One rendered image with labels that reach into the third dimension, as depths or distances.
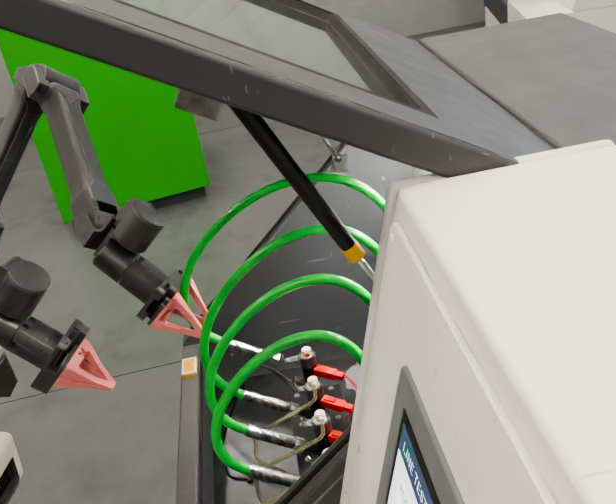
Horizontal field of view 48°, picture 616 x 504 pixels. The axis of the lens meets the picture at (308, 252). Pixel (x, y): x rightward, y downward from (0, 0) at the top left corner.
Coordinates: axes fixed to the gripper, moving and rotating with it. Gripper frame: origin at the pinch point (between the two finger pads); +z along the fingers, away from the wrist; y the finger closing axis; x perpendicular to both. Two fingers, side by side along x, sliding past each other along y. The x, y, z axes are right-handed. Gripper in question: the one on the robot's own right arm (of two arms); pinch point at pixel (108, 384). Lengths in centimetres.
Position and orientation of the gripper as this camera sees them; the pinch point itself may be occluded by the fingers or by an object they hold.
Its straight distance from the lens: 106.6
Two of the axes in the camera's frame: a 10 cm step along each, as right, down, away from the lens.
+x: 1.1, -5.1, 8.6
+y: 5.7, -6.7, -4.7
